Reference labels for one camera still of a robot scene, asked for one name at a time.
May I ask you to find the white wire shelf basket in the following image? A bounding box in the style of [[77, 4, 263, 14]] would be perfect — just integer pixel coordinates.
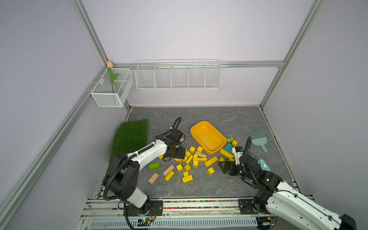
[[135, 59, 222, 91]]

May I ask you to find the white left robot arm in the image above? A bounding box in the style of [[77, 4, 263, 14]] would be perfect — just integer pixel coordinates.
[[103, 127, 186, 214]]

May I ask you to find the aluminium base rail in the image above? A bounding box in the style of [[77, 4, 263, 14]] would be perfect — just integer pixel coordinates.
[[77, 196, 317, 230]]

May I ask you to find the green rectangular block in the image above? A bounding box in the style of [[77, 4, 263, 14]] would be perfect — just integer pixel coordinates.
[[149, 162, 160, 171]]

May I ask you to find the natural wood long block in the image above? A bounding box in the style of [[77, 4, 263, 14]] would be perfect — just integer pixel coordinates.
[[163, 165, 174, 176]]

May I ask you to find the green artificial grass mat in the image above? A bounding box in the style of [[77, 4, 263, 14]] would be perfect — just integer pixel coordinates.
[[109, 119, 149, 163]]

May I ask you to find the light blue plastic scoop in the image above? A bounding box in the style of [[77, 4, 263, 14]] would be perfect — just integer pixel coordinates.
[[258, 159, 271, 172]]

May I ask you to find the natural wood centre block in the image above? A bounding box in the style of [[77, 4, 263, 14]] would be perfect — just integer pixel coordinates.
[[196, 151, 207, 158]]

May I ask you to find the yellow flat horizontal block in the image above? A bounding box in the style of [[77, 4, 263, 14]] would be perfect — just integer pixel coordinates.
[[193, 158, 208, 162]]

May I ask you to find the yellow long block by tub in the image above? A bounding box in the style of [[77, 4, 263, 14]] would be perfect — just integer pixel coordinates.
[[219, 149, 233, 159]]

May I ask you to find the yellow plastic tub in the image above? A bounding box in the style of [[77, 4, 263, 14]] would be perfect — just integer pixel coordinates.
[[190, 121, 227, 155]]

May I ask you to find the yellow block front long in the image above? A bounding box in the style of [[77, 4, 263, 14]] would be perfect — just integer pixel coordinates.
[[164, 171, 174, 182]]

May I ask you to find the green plastic dustpan brush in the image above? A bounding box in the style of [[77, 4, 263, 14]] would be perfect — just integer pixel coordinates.
[[247, 131, 270, 156]]

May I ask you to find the yellow block bottom wide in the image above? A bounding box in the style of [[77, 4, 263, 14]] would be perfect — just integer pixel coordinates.
[[182, 175, 193, 184]]

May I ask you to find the pink artificial tulip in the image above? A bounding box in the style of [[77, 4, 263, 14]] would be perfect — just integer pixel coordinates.
[[106, 60, 119, 93]]

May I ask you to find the natural wood block lower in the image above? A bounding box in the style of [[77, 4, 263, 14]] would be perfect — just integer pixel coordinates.
[[149, 173, 159, 184]]

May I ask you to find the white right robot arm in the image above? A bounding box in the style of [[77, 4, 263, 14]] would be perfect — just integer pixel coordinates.
[[219, 154, 357, 230]]

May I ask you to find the teal block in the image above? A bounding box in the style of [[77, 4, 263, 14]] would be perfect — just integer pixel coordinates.
[[224, 143, 233, 152]]

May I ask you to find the white mesh corner basket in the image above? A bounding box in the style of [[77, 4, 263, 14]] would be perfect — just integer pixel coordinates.
[[91, 68, 134, 107]]

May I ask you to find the yellow cube centre left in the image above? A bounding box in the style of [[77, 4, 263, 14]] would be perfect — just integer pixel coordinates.
[[176, 164, 183, 172]]

